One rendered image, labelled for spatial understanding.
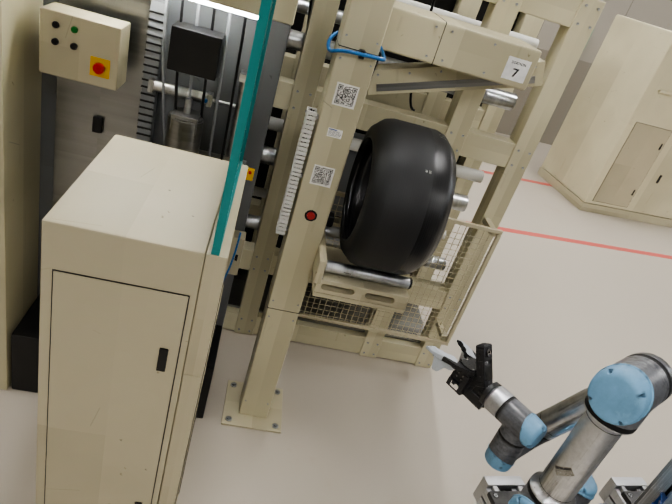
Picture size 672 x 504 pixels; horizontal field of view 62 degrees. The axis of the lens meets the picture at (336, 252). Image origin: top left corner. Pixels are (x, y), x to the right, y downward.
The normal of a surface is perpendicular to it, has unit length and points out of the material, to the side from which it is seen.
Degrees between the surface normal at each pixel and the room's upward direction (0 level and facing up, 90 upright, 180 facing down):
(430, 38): 90
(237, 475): 0
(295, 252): 90
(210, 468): 0
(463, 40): 90
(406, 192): 61
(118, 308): 90
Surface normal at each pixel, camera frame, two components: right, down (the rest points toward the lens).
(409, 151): 0.25, -0.42
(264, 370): 0.05, 0.51
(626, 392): -0.73, 0.04
